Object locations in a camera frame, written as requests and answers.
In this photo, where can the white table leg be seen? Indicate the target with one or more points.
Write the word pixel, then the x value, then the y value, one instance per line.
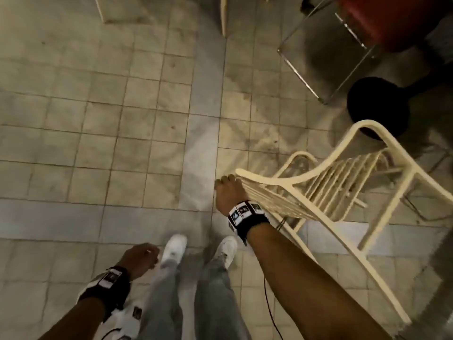
pixel 99 8
pixel 223 15

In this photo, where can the person's white shoe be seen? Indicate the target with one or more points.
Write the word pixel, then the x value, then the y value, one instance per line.
pixel 174 249
pixel 225 250

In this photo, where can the person's left white shoe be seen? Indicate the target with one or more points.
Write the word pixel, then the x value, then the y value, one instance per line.
pixel 174 249

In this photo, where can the person's left fingers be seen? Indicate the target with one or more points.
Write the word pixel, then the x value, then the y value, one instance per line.
pixel 153 259

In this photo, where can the person's right white shoe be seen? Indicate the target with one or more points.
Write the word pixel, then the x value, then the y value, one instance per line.
pixel 225 250

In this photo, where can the red chair with metal frame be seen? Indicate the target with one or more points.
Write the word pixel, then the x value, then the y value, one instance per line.
pixel 385 21

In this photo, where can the white device with label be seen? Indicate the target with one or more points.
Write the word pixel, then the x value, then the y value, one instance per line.
pixel 129 316

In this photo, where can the person's left hand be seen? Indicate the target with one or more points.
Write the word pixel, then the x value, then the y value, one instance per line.
pixel 136 262

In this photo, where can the person's right forearm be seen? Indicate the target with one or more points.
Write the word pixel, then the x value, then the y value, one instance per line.
pixel 304 290

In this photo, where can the black right wrist camera band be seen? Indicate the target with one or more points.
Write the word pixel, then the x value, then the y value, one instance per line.
pixel 247 219

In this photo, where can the person's left jeans leg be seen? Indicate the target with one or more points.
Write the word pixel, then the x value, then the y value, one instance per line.
pixel 161 304

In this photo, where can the black left wrist camera band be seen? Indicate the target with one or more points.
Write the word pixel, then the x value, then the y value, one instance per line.
pixel 108 285

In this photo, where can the person's right hand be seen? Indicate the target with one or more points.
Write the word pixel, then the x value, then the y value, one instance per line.
pixel 228 196

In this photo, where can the person's right fingers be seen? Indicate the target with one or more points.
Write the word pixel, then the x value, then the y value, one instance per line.
pixel 228 180

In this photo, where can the black wrist camera band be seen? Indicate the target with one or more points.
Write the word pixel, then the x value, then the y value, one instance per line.
pixel 108 285
pixel 247 219

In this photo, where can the person's jeans leg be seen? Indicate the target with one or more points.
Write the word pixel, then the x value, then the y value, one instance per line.
pixel 217 304
pixel 161 304

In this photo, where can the person's left forearm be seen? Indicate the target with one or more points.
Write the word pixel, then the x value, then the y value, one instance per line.
pixel 76 324

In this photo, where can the person's right jeans leg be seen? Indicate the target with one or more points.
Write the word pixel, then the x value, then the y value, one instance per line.
pixel 217 304

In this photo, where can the cream plastic slatted chair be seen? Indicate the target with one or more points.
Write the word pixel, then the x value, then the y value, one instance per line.
pixel 332 184

